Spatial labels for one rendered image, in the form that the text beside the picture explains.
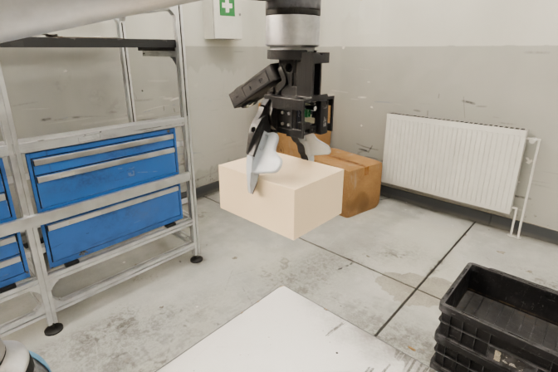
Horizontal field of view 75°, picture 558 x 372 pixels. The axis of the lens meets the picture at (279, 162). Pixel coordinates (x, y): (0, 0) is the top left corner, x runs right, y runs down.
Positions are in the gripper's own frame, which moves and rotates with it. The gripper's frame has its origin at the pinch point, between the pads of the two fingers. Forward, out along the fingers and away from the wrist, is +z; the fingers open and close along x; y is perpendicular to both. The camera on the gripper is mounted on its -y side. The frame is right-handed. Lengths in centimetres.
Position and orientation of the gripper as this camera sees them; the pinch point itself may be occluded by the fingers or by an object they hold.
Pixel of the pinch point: (280, 180)
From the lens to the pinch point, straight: 58.2
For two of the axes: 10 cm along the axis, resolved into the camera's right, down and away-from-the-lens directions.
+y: 7.4, 2.1, -6.4
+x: 6.7, -2.2, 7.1
